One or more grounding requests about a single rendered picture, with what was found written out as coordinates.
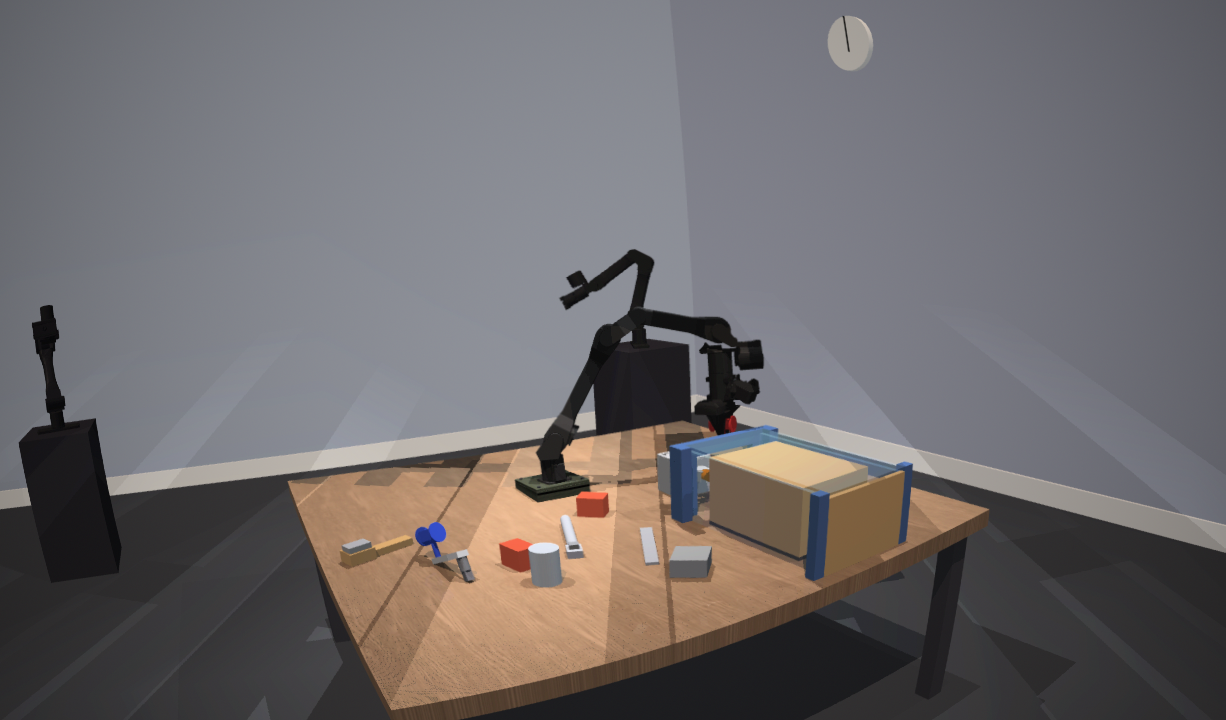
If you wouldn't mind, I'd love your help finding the blue inverted-u frame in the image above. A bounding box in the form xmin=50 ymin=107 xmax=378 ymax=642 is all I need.
xmin=669 ymin=424 xmax=770 ymax=520

